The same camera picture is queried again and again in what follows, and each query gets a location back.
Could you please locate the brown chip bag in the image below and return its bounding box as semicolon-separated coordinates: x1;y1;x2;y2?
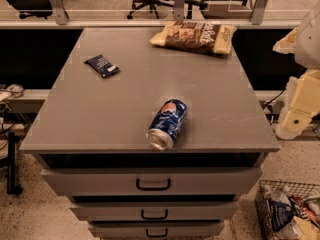
150;21;236;55

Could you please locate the black stand left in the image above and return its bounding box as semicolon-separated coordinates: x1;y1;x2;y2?
7;132;23;196

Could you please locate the metal glass railing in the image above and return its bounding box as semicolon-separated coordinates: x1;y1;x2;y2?
0;0;319;29

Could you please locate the yellow snack bag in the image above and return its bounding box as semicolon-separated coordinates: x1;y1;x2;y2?
294;217;320;240

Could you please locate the red snack bag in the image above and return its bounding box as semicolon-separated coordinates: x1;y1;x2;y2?
289;195;319;226

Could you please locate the blue pepsi can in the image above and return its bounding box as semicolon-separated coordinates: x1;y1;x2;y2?
146;99;188;150

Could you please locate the middle drawer with black handle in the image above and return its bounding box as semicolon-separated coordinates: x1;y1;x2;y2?
71;201;238;222

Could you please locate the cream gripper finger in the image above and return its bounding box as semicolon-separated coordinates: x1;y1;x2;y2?
275;110;312;140
273;28;298;54

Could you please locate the wire basket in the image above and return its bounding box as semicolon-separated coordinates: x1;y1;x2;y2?
255;180;320;240

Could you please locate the black office chair centre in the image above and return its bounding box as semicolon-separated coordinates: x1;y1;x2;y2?
126;0;208;20

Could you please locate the top drawer with black handle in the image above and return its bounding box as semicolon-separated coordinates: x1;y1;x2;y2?
41;167;262;196

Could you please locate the black cable right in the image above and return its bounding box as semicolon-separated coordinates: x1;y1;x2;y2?
261;89;288;125

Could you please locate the dark blue snack packet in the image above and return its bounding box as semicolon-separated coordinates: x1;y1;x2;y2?
85;54;120;79

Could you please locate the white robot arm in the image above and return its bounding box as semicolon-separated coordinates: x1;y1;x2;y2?
273;2;320;140

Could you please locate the bottom drawer with black handle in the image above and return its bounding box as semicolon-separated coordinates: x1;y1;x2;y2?
88;221;224;239

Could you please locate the grey drawer cabinet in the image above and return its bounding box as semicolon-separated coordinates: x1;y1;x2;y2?
19;26;281;240

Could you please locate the blue white snack bag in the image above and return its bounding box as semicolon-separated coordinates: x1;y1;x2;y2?
269;190;294;231

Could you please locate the drawer with black handle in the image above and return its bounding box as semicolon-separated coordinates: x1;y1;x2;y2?
71;201;238;222
41;167;262;196
88;221;224;239

